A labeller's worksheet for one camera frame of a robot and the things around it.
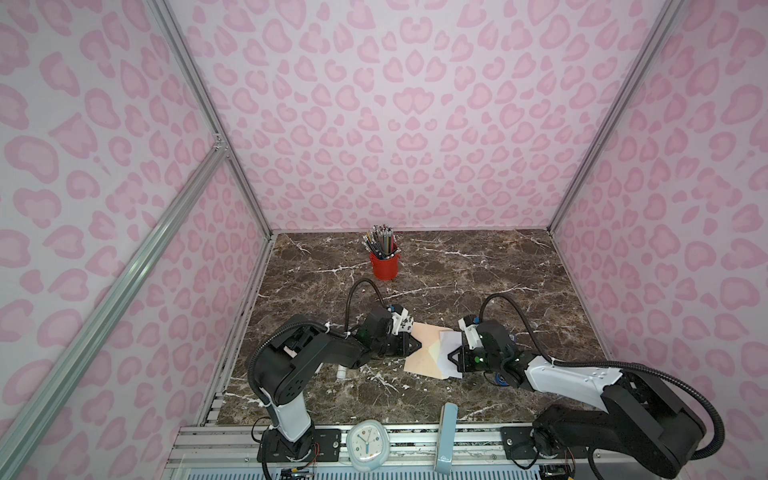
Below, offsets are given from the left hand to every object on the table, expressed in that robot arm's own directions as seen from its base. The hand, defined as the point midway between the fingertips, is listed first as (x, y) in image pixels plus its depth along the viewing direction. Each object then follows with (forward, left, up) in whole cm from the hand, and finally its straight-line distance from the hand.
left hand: (421, 343), depth 88 cm
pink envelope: (-4, -1, -3) cm, 5 cm away
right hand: (-4, -7, 0) cm, 9 cm away
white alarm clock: (-25, +15, 0) cm, 29 cm away
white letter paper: (0, -8, 0) cm, 8 cm away
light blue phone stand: (-24, -4, -1) cm, 25 cm away
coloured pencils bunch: (+30, +12, +12) cm, 34 cm away
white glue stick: (-8, +23, -1) cm, 24 cm away
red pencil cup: (+25, +11, +3) cm, 28 cm away
